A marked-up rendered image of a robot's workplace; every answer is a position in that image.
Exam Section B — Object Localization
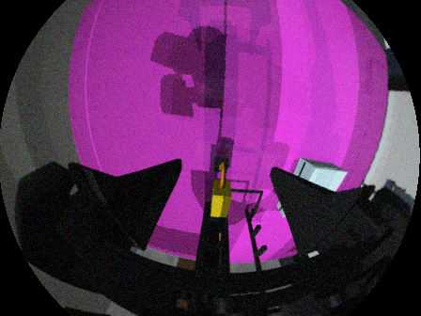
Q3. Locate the yellow plug with orange cord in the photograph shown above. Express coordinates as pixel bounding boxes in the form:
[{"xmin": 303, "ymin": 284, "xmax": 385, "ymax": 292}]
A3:
[{"xmin": 210, "ymin": 163, "xmax": 232, "ymax": 232}]

